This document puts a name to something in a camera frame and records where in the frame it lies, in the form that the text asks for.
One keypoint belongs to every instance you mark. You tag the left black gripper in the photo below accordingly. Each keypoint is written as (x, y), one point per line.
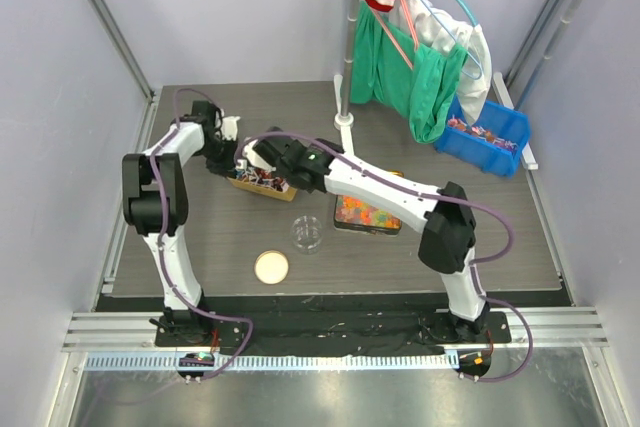
(225, 168)

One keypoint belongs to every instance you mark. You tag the round wooden jar lid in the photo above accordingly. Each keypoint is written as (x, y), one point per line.
(271, 267)

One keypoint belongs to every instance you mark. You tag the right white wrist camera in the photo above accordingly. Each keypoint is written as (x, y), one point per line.
(250, 159)

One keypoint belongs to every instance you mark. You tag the gold tin of gummy candies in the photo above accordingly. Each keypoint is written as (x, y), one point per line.
(351, 214)

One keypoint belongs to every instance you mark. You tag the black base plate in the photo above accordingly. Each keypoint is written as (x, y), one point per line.
(329, 325)

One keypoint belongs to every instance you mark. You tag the white clothes rack stand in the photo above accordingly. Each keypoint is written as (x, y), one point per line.
(344, 120)

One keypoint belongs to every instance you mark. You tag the green cloth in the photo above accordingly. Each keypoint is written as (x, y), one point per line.
(418, 83)

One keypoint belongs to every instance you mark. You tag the clear glass jar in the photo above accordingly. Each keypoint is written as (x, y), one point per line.
(307, 234)

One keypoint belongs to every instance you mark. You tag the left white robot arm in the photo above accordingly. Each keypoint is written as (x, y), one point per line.
(156, 205)

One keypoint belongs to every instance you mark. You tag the white cloth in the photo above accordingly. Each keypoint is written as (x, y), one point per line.
(439, 30)

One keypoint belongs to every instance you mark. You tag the blue plastic bin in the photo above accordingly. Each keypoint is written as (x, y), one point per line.
(494, 143)

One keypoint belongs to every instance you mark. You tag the white slotted cable duct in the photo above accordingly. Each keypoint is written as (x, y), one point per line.
(188, 362)

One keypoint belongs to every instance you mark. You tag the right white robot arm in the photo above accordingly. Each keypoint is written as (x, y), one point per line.
(441, 216)

